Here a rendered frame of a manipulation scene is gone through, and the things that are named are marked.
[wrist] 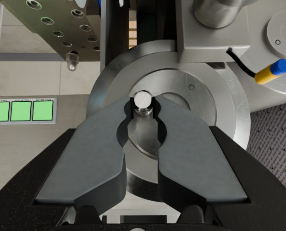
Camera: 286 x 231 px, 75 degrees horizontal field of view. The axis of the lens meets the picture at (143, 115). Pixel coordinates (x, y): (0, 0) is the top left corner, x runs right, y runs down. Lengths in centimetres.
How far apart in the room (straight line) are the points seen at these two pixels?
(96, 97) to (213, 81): 11
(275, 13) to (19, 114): 57
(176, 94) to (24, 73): 303
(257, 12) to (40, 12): 36
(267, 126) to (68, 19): 41
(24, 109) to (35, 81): 244
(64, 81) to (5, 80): 80
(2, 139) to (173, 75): 54
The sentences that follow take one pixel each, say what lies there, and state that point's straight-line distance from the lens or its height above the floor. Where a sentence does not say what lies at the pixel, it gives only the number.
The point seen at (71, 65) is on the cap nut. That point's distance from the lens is 56.
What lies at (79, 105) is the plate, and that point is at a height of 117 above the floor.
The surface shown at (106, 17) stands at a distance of 22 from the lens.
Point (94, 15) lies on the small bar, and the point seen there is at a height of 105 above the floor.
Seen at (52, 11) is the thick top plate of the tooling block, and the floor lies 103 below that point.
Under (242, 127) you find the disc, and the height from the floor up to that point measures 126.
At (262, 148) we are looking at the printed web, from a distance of 38.
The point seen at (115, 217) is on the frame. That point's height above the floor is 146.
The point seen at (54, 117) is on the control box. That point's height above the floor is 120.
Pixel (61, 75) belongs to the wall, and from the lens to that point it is 292.
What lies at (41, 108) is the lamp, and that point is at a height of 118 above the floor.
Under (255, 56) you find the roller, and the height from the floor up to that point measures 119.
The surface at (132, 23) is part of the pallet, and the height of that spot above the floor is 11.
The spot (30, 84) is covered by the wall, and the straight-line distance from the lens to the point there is 305.
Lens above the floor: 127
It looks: 8 degrees down
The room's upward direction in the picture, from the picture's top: 179 degrees clockwise
